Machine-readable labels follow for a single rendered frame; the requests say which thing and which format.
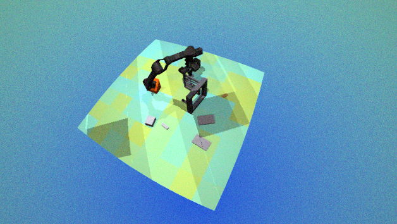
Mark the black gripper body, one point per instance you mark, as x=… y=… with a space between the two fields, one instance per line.
x=183 y=70

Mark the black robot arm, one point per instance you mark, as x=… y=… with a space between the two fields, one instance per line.
x=157 y=69

